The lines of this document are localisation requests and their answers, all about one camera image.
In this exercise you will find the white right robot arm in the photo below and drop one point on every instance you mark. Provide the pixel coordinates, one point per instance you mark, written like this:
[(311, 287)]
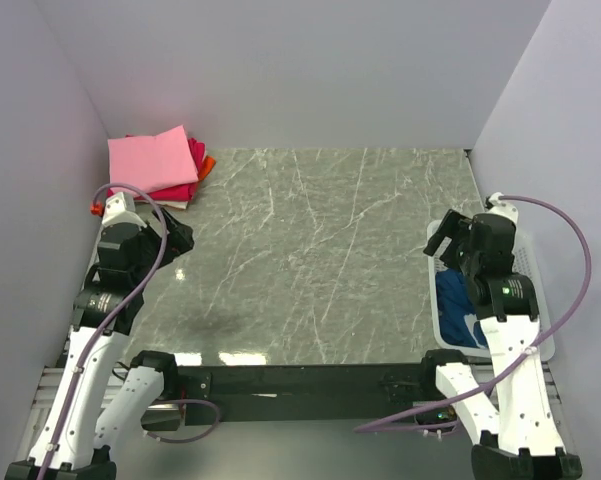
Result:
[(517, 437)]

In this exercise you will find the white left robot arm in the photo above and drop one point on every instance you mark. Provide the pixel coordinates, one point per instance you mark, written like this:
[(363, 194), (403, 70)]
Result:
[(104, 312)]

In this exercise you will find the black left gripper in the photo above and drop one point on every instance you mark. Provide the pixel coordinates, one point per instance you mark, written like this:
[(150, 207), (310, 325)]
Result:
[(179, 239)]

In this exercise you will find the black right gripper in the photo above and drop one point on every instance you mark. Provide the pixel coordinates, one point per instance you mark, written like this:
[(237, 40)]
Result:
[(455, 226)]

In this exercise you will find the blue Mickey t-shirt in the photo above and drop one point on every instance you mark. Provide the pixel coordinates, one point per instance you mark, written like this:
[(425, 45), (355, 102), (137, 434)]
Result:
[(458, 324)]

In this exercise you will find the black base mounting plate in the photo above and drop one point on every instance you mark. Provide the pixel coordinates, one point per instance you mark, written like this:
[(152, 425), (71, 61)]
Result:
[(305, 393)]

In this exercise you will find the folded orange t-shirt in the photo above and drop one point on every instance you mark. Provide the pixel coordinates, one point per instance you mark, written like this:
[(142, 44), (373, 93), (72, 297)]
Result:
[(206, 167)]

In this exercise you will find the folded white t-shirt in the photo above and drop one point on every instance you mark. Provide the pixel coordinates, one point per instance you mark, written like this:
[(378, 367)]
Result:
[(178, 205)]

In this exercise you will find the folded light pink t-shirt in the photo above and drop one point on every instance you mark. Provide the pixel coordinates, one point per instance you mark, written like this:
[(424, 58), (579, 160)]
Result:
[(152, 163)]

